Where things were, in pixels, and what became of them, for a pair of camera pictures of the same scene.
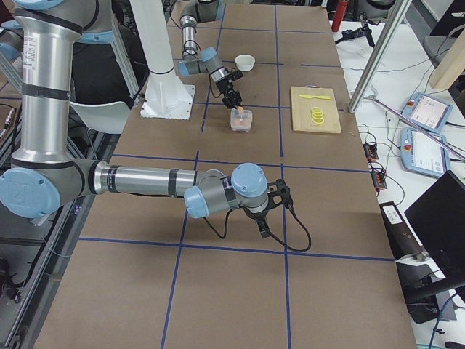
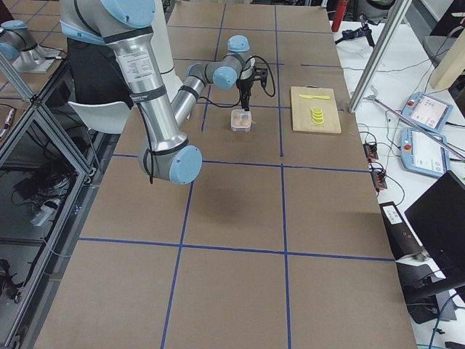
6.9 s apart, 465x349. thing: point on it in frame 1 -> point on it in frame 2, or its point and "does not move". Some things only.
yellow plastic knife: x=308 y=97 does not move
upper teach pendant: x=429 y=110 does not move
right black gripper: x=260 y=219 -> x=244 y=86
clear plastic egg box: x=241 y=122 does not move
